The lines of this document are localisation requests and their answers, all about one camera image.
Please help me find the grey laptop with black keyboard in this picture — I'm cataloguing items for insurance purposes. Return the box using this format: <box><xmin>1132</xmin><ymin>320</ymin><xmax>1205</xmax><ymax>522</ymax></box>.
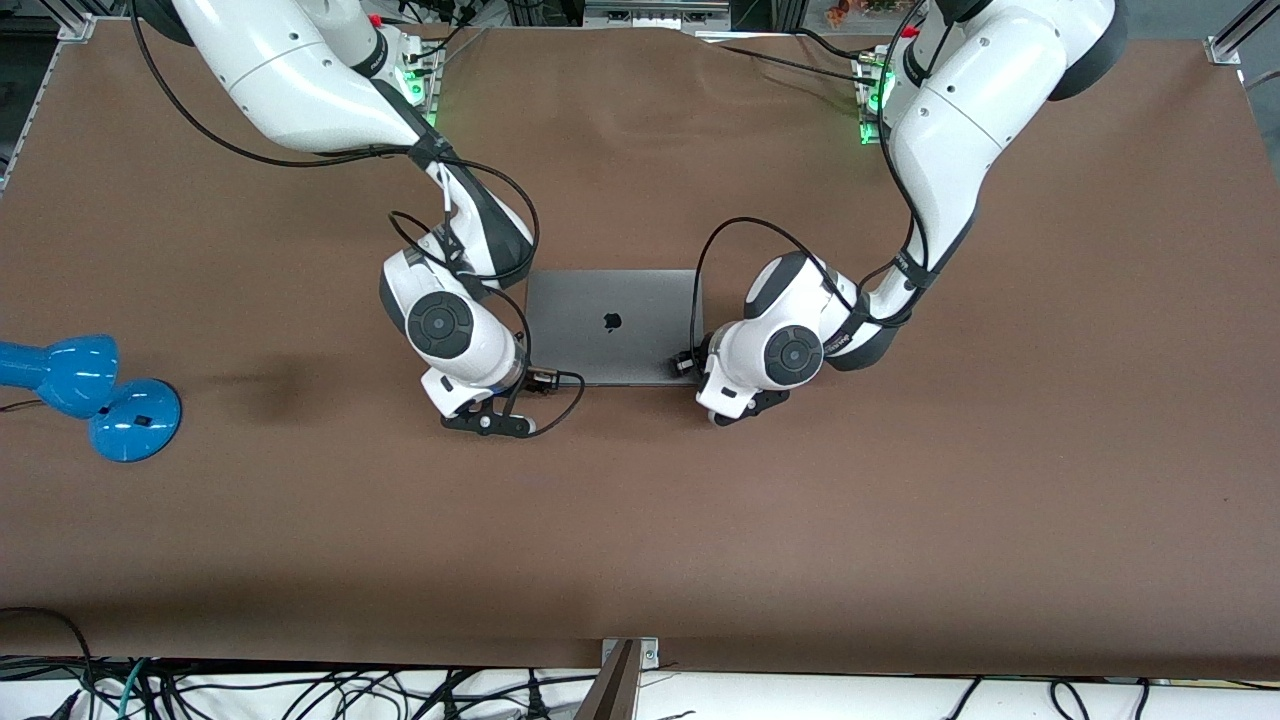
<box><xmin>525</xmin><ymin>268</ymin><xmax>706</xmax><ymax>388</ymax></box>

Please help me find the brown table cover sheet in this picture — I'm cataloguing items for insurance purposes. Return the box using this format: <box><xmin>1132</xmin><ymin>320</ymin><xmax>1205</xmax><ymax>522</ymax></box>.
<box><xmin>0</xmin><ymin>18</ymin><xmax>1280</xmax><ymax>683</ymax></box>

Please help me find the dark metal beam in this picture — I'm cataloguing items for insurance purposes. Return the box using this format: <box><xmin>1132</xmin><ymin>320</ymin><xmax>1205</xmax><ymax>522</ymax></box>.
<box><xmin>573</xmin><ymin>640</ymin><xmax>641</xmax><ymax>720</ymax></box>

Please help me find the grey metal equipment box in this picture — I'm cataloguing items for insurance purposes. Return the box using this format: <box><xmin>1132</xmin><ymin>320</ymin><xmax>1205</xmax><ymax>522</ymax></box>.
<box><xmin>583</xmin><ymin>0</ymin><xmax>733</xmax><ymax>33</ymax></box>

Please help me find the blue desk lamp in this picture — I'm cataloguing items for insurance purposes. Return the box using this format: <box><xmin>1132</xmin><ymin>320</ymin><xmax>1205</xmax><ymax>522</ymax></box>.
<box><xmin>0</xmin><ymin>334</ymin><xmax>184</xmax><ymax>464</ymax></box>

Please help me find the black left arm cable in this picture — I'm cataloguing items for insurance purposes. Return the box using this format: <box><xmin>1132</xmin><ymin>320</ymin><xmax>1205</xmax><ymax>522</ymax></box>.
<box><xmin>670</xmin><ymin>0</ymin><xmax>937</xmax><ymax>380</ymax></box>

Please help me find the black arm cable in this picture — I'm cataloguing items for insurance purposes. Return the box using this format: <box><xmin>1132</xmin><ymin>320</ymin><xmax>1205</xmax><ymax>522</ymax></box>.
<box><xmin>128</xmin><ymin>0</ymin><xmax>588</xmax><ymax>440</ymax></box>
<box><xmin>670</xmin><ymin>0</ymin><xmax>937</xmax><ymax>380</ymax></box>

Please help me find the small metal table bracket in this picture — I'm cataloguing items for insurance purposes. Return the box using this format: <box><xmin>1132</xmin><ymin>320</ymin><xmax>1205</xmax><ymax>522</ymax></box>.
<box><xmin>600</xmin><ymin>636</ymin><xmax>661</xmax><ymax>671</ymax></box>

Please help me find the long black table cable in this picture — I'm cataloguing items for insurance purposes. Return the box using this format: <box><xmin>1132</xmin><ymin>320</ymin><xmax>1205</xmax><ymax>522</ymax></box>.
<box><xmin>715</xmin><ymin>42</ymin><xmax>869</xmax><ymax>86</ymax></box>

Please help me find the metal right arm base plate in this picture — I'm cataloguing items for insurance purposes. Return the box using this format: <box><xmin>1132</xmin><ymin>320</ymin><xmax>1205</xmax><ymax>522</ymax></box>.
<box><xmin>395</xmin><ymin>40</ymin><xmax>442</xmax><ymax>129</ymax></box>

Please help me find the short black table cable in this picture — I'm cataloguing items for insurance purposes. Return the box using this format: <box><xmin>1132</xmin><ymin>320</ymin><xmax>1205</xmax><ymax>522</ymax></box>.
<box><xmin>795</xmin><ymin>28</ymin><xmax>863</xmax><ymax>63</ymax></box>

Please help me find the black base cable bundle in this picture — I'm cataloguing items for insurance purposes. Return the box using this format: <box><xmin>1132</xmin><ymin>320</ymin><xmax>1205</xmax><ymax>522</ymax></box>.
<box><xmin>403</xmin><ymin>0</ymin><xmax>481</xmax><ymax>66</ymax></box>

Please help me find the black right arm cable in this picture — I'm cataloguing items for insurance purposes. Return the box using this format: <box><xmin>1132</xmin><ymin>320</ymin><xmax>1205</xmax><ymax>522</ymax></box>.
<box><xmin>128</xmin><ymin>0</ymin><xmax>588</xmax><ymax>440</ymax></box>

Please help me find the teal floor cable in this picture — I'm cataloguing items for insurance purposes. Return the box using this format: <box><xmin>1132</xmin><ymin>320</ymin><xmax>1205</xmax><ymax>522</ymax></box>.
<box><xmin>116</xmin><ymin>657</ymin><xmax>153</xmax><ymax>720</ymax></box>

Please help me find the thick black floor cable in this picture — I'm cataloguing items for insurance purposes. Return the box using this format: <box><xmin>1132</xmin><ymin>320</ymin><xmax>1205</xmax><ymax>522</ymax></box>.
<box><xmin>0</xmin><ymin>606</ymin><xmax>96</xmax><ymax>720</ymax></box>

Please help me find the aluminium frame profile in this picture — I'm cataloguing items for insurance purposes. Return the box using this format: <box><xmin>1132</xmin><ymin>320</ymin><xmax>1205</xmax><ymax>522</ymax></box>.
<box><xmin>1205</xmin><ymin>0</ymin><xmax>1280</xmax><ymax>67</ymax></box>
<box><xmin>30</xmin><ymin>0</ymin><xmax>98</xmax><ymax>43</ymax></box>

